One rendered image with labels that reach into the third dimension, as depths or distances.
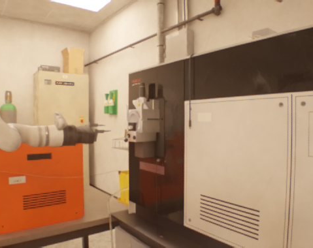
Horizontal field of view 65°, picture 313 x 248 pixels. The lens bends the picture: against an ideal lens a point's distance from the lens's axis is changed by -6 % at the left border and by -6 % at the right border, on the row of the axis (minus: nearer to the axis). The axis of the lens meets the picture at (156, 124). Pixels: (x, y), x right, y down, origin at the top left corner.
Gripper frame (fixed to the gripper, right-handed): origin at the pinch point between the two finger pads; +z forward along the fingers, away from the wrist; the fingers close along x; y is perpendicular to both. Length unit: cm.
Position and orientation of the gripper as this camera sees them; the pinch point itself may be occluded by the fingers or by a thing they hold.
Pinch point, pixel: (107, 128)
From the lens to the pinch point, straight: 99.6
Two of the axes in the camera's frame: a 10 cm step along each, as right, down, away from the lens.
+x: 5.6, 4.1, -7.2
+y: -2.4, 9.1, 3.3
